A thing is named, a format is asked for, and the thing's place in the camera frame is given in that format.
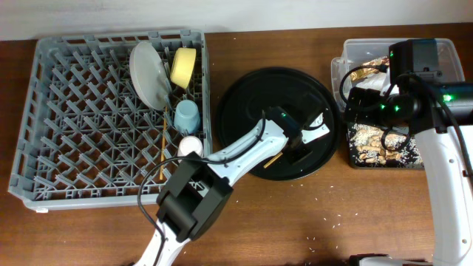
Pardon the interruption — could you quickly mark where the wooden chopstick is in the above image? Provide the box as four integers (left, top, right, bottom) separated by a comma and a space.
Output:
263, 151, 283, 168
159, 107, 168, 181

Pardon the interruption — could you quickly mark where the gold foil wrapper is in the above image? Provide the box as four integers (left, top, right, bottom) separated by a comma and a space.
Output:
350, 56, 389, 81

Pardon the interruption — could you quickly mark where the pink cup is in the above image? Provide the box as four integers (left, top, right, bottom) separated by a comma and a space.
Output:
177, 136, 203, 157

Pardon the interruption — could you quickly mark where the light blue cup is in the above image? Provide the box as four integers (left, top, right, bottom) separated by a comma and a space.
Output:
174, 100, 200, 134

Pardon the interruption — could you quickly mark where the yellow bowl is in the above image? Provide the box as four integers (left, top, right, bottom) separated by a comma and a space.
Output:
170, 47, 197, 89

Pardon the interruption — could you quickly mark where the grey plate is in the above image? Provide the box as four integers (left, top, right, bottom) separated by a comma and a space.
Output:
129, 41, 171, 110

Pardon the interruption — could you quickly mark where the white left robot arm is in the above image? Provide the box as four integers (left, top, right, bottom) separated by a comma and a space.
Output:
137, 96, 329, 265

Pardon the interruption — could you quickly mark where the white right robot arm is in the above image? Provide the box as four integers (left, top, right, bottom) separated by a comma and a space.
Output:
341, 38, 472, 265

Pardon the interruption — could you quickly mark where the grey dishwasher rack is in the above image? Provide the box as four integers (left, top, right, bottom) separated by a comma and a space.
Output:
8, 30, 212, 212

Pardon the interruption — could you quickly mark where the food scraps pile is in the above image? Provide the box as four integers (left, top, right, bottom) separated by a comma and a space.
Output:
350, 123, 424, 166

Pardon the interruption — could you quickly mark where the black rectangular bin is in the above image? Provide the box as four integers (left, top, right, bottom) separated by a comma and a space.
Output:
346, 121, 426, 170

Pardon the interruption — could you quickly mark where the clear plastic bin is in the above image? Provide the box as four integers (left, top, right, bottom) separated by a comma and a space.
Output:
331, 38, 465, 112

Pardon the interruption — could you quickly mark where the round black tray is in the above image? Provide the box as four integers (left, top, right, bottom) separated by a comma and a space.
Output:
215, 67, 341, 181

